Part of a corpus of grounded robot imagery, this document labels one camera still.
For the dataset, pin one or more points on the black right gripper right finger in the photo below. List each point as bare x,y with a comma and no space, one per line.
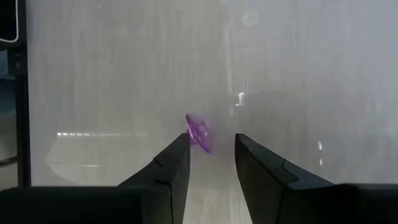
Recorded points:
261,168

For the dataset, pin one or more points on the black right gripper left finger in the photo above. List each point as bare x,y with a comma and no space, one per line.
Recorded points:
174,165

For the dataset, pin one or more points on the purple plastic goblet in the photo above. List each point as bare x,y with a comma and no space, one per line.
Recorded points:
199,132

